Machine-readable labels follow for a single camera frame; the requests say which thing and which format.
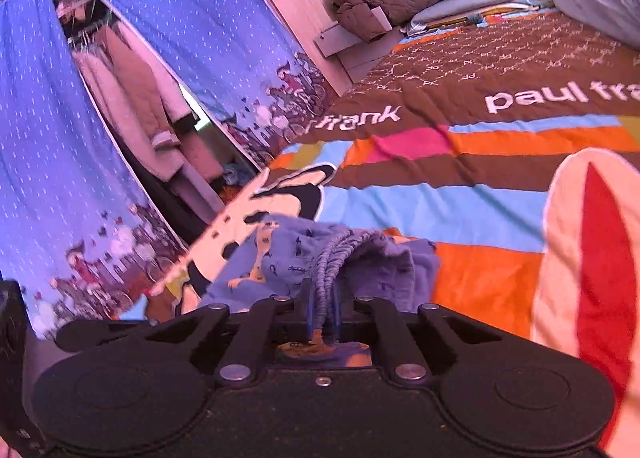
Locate hanging clothes in wardrobe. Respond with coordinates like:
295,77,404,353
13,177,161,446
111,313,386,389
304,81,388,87
74,23,223,211

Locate colourful cartoon printed blanket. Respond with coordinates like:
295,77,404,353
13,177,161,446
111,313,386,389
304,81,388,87
145,8,640,458

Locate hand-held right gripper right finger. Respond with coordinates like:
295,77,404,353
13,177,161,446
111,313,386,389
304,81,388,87
330,283,507,385

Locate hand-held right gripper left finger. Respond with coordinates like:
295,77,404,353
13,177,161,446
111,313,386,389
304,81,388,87
56,278,317,386

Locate blue patterned pants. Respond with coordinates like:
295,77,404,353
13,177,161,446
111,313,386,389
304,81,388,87
200,218,442,369

